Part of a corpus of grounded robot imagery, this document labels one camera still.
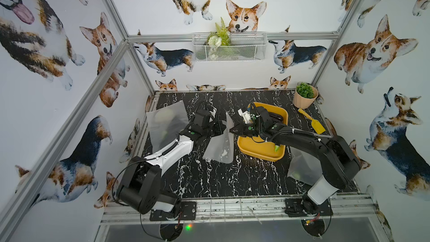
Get frosted zip-top bag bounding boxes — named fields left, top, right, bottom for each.
left=146, top=100, right=189, bottom=153
left=287, top=147, right=322, bottom=186
left=203, top=113, right=234, bottom=164

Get yellow plastic tray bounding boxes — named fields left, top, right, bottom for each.
left=237, top=102, right=288, bottom=162

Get frosted zip-top bag front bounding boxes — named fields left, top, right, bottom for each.
left=287, top=147, right=322, bottom=186

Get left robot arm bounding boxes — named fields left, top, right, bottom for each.
left=113, top=119, right=227, bottom=218

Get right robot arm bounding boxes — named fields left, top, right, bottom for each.
left=230, top=103, right=362, bottom=207

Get pink pot green plant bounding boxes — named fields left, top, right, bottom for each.
left=293, top=82, right=319, bottom=109

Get yellow plastic scoop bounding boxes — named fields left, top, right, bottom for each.
left=298, top=108, right=326, bottom=134

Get artificial fern and flower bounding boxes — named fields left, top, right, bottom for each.
left=205, top=18, right=231, bottom=61

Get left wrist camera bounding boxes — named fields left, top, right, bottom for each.
left=193, top=107, right=217, bottom=129

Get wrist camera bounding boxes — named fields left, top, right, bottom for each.
left=193, top=107, right=217, bottom=129
left=237, top=108, right=253, bottom=124

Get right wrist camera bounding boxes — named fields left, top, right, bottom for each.
left=237, top=108, right=253, bottom=124

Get white wire wall basket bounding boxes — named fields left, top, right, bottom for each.
left=192, top=32, right=268, bottom=62

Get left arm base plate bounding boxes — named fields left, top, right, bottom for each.
left=150, top=201, right=197, bottom=221

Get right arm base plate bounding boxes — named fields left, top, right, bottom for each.
left=284, top=198, right=333, bottom=217

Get aluminium frame post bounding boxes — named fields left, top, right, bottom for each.
left=1, top=40, right=128, bottom=242

